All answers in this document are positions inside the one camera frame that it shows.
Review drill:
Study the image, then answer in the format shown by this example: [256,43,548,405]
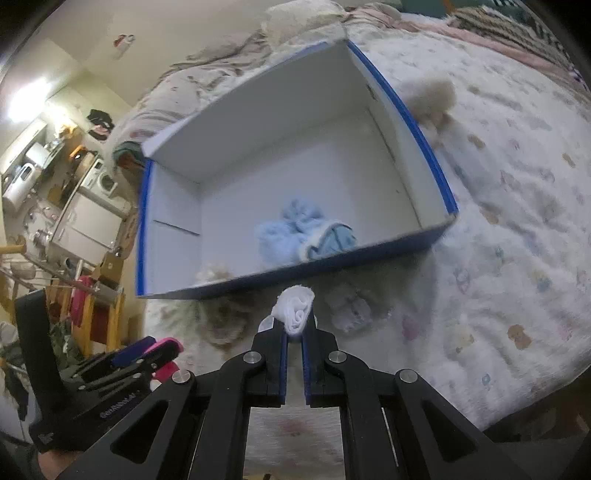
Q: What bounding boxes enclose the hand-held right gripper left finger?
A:
[58,322,288,480]

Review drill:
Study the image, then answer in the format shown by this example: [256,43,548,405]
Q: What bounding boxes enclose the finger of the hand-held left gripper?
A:
[76,336,158,376]
[90,348,181,394]

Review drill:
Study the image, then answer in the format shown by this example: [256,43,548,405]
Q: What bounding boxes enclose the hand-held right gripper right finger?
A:
[301,318,548,480]

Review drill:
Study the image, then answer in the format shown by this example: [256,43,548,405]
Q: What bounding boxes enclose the light blue fluffy sock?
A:
[255,199,358,267]

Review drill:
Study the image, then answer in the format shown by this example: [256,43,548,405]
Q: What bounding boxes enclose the blue cardboard box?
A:
[135,39,461,301]

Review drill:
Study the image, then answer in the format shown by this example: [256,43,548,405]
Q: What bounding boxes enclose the person's left forearm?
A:
[36,450,86,480]

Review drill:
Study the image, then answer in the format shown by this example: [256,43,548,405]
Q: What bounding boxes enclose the wooden drying rack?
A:
[44,251,127,358]

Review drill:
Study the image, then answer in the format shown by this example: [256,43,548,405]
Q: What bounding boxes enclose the red cloth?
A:
[69,275,109,344]

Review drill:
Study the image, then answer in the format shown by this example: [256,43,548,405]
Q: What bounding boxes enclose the white printed sock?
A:
[323,282,391,334]

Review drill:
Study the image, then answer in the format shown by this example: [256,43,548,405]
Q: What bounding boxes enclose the beige fluffy sock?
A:
[159,263,259,349]
[403,78,459,136]

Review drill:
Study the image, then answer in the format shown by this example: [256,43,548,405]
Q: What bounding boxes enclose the white cabinet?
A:
[48,188,132,265]

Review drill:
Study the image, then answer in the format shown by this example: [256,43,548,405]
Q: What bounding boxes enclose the white washing machine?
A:
[79,158,122,204]

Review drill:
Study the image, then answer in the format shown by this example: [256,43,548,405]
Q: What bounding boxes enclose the white kitchen appliance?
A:
[2,162,38,212]

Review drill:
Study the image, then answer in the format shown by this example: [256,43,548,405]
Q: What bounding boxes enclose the dark hanging clothes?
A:
[86,109,116,140]

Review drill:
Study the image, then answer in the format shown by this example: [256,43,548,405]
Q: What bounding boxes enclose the white printed fleece blanket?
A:
[143,18,591,464]

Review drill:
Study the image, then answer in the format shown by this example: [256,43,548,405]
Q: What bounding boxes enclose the beige floral duvet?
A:
[104,34,278,155]

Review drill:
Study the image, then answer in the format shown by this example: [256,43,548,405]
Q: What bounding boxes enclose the ceiling light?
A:
[7,74,55,121]

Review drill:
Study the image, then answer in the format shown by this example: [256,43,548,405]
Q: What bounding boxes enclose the cream fluffy pillow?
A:
[261,0,347,47]

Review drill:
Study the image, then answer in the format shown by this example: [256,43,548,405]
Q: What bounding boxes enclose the pink blanket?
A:
[344,4,578,81]

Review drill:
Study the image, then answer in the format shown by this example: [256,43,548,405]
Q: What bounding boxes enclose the red white wall sticker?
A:
[113,34,137,59]

